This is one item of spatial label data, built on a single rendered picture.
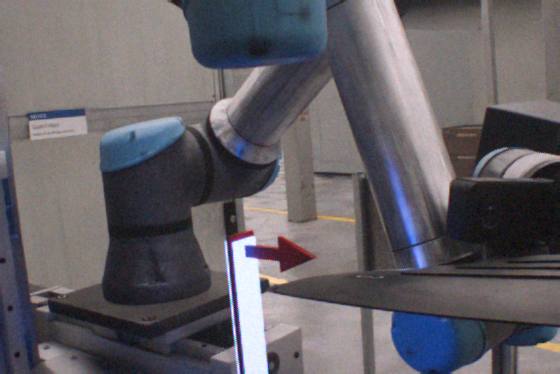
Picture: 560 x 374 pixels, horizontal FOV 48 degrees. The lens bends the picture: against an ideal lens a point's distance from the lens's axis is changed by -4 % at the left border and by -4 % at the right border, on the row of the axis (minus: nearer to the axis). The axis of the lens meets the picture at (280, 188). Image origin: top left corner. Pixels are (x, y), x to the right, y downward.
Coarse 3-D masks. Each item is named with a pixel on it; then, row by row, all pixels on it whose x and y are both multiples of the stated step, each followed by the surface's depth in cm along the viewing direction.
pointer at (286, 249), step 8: (280, 240) 42; (288, 240) 42; (248, 248) 44; (256, 248) 44; (264, 248) 43; (272, 248) 43; (280, 248) 43; (288, 248) 42; (296, 248) 42; (248, 256) 44; (256, 256) 44; (264, 256) 44; (272, 256) 43; (280, 256) 43; (288, 256) 42; (296, 256) 42; (304, 256) 41; (312, 256) 41; (280, 264) 43; (288, 264) 42; (296, 264) 42
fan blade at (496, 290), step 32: (544, 256) 35; (288, 288) 32; (320, 288) 32; (352, 288) 32; (384, 288) 31; (416, 288) 31; (448, 288) 31; (480, 288) 30; (512, 288) 29; (544, 288) 29; (480, 320) 26; (512, 320) 26; (544, 320) 25
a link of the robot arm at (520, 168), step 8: (520, 160) 57; (528, 160) 56; (536, 160) 55; (544, 160) 54; (512, 168) 57; (520, 168) 56; (528, 168) 54; (504, 176) 58; (512, 176) 56; (520, 176) 55; (536, 240) 57
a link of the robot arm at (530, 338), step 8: (488, 248) 64; (496, 248) 63; (504, 248) 62; (512, 248) 61; (520, 248) 61; (528, 248) 61; (536, 248) 61; (544, 248) 61; (488, 256) 64; (496, 256) 62; (504, 256) 62; (512, 256) 61; (520, 256) 61; (520, 328) 59; (528, 328) 62; (536, 328) 62; (544, 328) 62; (552, 328) 62; (512, 336) 63; (520, 336) 62; (528, 336) 62; (536, 336) 62; (544, 336) 62; (552, 336) 63; (512, 344) 63; (520, 344) 62; (528, 344) 62; (536, 344) 62
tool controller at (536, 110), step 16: (496, 112) 90; (512, 112) 88; (528, 112) 89; (544, 112) 92; (496, 128) 90; (512, 128) 89; (528, 128) 87; (544, 128) 86; (480, 144) 92; (496, 144) 90; (512, 144) 89; (528, 144) 88; (544, 144) 86; (480, 160) 92
